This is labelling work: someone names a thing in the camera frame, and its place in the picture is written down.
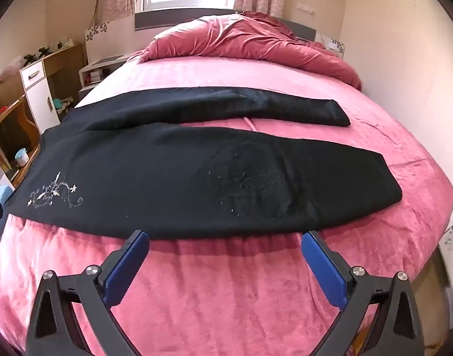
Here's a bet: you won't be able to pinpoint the wooden desk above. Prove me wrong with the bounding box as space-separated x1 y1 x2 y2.
0 42 86 190

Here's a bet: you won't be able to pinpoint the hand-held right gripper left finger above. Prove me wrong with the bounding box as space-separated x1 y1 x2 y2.
26 229 150 356

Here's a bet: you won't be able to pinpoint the white cabinet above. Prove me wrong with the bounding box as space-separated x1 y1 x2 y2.
20 61 61 133

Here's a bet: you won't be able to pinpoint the white printed board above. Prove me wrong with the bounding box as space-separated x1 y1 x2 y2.
438 217 453 305

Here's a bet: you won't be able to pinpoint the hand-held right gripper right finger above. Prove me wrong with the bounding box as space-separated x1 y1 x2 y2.
301 230 425 356

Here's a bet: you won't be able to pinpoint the small white floral board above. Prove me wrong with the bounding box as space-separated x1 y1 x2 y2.
319 33 346 59

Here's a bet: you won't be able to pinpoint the red duvet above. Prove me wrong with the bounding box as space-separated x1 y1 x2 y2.
139 11 362 90

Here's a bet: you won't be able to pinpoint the white nightstand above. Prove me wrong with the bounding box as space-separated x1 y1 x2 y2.
78 55 132 99

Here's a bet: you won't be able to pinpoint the pink bed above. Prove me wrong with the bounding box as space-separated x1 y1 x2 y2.
0 50 453 356

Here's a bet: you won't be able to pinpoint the grey headboard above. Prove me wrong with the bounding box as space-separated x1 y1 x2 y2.
135 7 317 42

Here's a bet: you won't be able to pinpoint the black pants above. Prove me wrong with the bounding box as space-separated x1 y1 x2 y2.
6 86 403 241

